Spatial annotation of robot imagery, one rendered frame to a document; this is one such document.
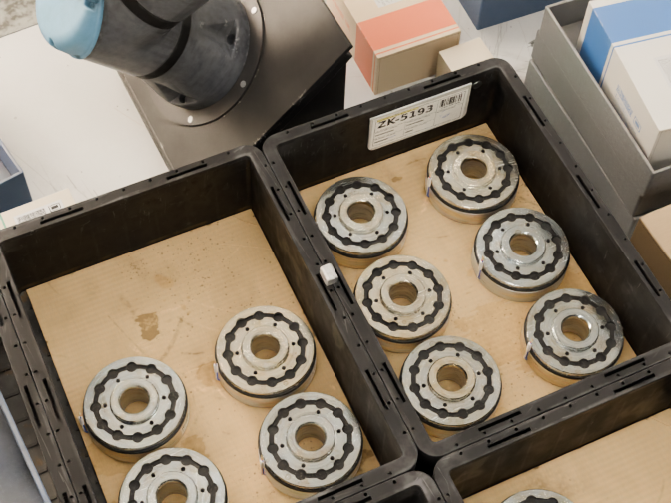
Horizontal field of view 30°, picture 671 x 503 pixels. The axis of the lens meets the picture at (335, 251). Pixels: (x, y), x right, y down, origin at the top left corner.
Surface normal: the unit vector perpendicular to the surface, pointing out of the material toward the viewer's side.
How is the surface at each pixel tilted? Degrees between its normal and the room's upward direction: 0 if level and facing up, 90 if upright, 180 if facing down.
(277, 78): 43
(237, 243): 0
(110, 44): 92
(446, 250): 0
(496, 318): 0
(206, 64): 67
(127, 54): 99
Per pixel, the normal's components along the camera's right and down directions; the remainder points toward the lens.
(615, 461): 0.03, -0.52
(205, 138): -0.59, -0.13
